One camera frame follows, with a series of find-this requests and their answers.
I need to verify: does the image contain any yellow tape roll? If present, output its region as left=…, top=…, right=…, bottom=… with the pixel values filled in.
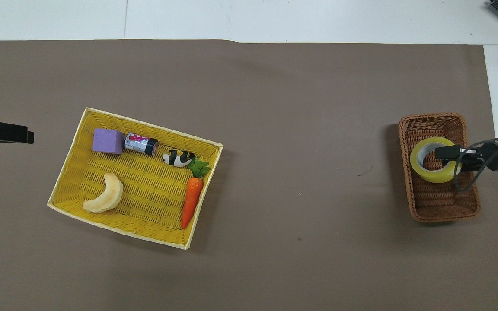
left=410, top=137, right=463, bottom=184

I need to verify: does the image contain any brown wicker basket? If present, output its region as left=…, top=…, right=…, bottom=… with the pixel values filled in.
left=399, top=113, right=481, bottom=223

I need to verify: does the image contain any black cable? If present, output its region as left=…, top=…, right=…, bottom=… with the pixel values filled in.
left=453, top=139, right=498, bottom=192

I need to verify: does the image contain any black and white cow toy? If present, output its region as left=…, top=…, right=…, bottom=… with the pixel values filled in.
left=162, top=149, right=196, bottom=168

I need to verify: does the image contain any yellow woven basket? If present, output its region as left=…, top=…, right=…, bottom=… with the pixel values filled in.
left=47, top=107, right=224, bottom=250

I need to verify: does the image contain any toy carrot with green leaves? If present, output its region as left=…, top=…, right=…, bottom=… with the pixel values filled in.
left=181, top=157, right=211, bottom=230

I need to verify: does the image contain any crescent bread toy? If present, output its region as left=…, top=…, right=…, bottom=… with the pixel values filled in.
left=82, top=173, right=124, bottom=214

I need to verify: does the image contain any purple foam block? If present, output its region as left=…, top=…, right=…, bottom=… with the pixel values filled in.
left=92, top=128, right=125, bottom=155

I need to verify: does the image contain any small printed can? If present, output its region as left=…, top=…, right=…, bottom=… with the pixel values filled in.
left=124, top=132, right=159, bottom=156

